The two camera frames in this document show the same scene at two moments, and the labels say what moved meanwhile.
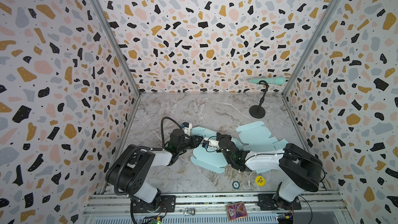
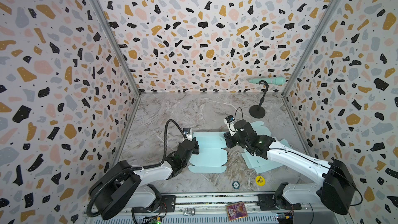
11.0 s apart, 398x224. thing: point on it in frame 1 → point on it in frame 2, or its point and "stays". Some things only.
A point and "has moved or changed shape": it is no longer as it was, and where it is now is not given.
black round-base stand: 258,111 stays
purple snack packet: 236,211 stays
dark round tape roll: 236,184 stays
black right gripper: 219,140 → 231,139
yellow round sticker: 260,180 stays
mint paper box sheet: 212,161 has moved or changed shape
